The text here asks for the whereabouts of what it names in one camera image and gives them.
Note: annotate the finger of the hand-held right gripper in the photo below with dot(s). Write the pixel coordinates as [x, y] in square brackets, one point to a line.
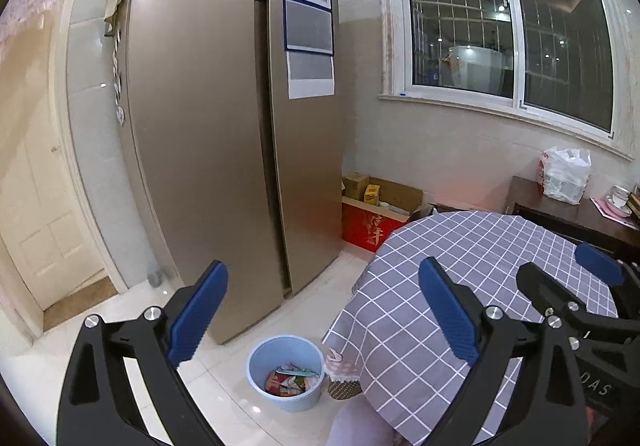
[597, 261]
[537, 288]

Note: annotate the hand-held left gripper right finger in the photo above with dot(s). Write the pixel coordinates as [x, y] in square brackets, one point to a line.
[450, 311]

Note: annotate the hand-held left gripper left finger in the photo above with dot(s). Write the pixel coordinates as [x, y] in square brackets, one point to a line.
[197, 316]

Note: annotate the light blue plastic bin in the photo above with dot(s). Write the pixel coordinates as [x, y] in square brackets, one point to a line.
[265, 356]

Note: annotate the green red snack wrapper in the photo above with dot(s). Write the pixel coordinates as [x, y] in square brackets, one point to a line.
[280, 382]

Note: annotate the blue wrapper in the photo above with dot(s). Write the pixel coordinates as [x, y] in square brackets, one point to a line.
[295, 368]

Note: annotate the pink placemat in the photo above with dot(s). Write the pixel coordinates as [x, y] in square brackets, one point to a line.
[607, 210]

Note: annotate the small grey floor container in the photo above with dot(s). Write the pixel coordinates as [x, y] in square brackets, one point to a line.
[155, 277]

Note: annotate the white teacup set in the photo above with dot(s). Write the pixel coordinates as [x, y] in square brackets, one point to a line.
[619, 198]

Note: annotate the grey checked tablecloth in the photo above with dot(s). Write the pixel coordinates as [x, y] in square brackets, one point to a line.
[425, 241]

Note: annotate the dark wooden sideboard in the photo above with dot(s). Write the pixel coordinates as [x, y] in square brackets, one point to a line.
[540, 211]

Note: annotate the white plastic bag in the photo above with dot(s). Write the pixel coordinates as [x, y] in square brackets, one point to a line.
[565, 176]

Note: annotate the red carton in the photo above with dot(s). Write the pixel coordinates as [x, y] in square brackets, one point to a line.
[367, 228]

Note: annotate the large brown cardboard box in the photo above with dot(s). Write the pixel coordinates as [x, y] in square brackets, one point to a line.
[400, 198]

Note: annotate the yellow box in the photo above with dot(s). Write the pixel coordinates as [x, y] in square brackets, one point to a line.
[372, 194]

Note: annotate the person's pale trouser leg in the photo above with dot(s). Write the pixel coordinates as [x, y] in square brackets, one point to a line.
[357, 426]

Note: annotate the small brown carton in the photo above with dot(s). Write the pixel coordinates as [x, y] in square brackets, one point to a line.
[355, 186]

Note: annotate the white panelled door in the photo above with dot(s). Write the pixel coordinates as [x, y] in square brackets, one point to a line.
[45, 226]

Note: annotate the beige two-door refrigerator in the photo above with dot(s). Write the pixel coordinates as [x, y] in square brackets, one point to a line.
[200, 126]

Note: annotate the white framed window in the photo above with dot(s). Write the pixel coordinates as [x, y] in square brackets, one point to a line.
[500, 26]

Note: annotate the white paper sheet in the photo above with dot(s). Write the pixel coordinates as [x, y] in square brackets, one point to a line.
[311, 76]

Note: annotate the pink lace door curtain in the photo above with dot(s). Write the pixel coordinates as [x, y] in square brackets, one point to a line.
[35, 1]

